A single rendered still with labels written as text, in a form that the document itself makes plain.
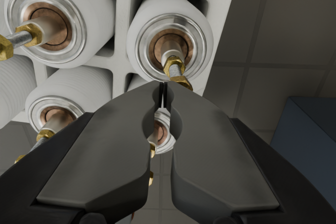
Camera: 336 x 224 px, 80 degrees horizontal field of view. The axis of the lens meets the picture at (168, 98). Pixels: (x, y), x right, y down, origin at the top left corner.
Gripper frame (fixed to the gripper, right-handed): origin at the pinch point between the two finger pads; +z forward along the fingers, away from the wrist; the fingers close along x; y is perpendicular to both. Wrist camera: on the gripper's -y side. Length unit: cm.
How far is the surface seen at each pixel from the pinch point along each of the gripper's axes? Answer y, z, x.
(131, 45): 0.8, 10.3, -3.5
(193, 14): -2.5, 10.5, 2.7
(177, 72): 0.8, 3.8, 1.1
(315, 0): -3.2, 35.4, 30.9
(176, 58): 0.4, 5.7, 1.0
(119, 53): 4.2, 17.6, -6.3
